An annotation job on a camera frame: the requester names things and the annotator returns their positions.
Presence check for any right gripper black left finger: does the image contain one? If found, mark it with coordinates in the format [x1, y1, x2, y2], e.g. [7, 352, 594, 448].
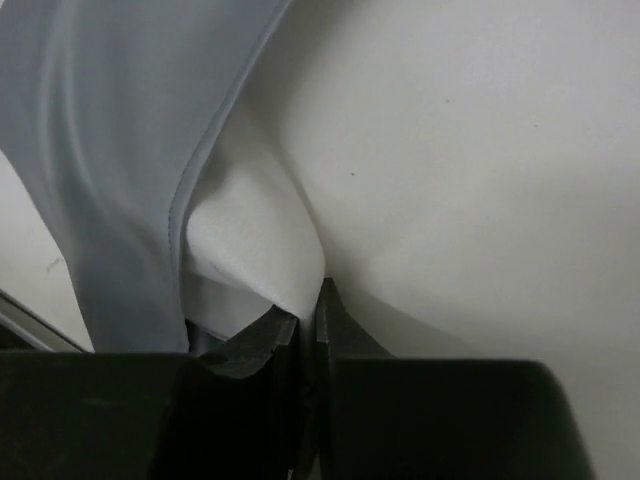
[199, 307, 299, 380]

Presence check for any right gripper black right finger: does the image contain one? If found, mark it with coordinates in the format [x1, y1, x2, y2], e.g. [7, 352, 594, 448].
[314, 278, 392, 360]

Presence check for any white pillow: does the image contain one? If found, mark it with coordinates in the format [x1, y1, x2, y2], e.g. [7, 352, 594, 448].
[177, 0, 640, 361]

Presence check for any grey pillowcase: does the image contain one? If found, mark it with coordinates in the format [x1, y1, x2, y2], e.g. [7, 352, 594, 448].
[1, 1, 288, 352]

